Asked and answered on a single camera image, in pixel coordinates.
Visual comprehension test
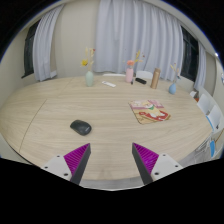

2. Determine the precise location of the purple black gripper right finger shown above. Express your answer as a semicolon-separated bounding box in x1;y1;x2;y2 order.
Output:
131;142;184;186

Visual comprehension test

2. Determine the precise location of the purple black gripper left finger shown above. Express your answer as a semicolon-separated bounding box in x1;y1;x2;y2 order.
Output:
41;142;92;186

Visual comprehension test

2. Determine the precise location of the black computer mouse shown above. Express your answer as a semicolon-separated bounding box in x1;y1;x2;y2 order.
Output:
70;120;92;136

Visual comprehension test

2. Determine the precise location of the blue vase with dried flowers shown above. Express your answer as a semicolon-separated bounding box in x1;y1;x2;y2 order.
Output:
169;63;181;95

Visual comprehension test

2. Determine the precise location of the black remote control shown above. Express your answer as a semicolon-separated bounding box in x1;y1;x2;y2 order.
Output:
135;78;147;85

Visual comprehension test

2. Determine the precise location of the white chair with blue item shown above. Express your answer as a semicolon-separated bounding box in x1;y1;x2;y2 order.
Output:
206;105;221;130

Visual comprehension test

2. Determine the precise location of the white chair at right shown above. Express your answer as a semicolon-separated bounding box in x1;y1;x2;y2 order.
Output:
197;87;215;115

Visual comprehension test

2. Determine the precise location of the white remote control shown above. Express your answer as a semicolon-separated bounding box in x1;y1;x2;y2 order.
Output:
102;81;116;88

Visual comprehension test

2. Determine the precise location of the green vase with yellow flowers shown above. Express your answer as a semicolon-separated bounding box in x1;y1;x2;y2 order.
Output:
81;47;95;87

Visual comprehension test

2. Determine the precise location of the pink vase with orange flowers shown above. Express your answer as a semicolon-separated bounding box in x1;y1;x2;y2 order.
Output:
125;51;142;83

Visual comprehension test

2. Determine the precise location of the brown thermos bottle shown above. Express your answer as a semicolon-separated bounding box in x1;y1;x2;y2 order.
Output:
150;68;161;89

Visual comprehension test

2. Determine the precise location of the white chair behind table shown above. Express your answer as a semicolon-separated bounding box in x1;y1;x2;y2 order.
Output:
136;71;153;79

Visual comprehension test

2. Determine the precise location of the white right curtain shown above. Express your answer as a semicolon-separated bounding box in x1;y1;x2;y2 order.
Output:
194;43;206;90

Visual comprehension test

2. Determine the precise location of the white curtain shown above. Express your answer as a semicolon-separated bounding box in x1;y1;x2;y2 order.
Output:
94;0;183;81
32;5;63;81
194;43;206;90

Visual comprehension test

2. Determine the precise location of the dark right window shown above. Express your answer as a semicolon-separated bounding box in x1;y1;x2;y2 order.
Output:
181;27;199;82

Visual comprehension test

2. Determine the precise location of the dark window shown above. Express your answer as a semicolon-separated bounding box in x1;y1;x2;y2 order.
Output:
181;27;199;82
23;21;39;78

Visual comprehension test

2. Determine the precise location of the dark left window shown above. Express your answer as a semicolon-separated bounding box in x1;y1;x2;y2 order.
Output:
23;21;39;78

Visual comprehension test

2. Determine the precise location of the white centre curtain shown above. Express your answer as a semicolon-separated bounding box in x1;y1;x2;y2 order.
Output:
94;0;183;81

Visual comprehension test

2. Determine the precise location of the white left curtain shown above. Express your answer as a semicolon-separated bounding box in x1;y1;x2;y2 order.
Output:
32;5;63;81

